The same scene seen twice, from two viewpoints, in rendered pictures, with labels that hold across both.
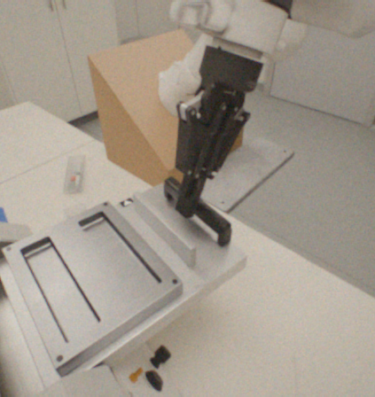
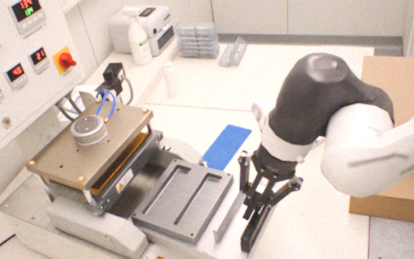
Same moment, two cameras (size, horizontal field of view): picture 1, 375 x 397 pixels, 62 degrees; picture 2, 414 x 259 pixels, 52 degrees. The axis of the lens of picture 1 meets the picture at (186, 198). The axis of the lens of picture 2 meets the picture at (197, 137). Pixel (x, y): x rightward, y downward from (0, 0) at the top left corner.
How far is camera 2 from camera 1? 0.67 m
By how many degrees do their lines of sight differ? 54
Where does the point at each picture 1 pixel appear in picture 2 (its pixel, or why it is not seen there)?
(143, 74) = (408, 94)
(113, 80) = not seen: hidden behind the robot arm
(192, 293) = (198, 250)
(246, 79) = (267, 164)
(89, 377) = (134, 230)
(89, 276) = (177, 198)
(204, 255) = (228, 244)
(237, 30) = (263, 136)
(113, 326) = (156, 224)
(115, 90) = not seen: hidden behind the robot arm
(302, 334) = not seen: outside the picture
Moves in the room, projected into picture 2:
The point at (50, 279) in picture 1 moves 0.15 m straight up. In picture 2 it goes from (171, 187) to (159, 140)
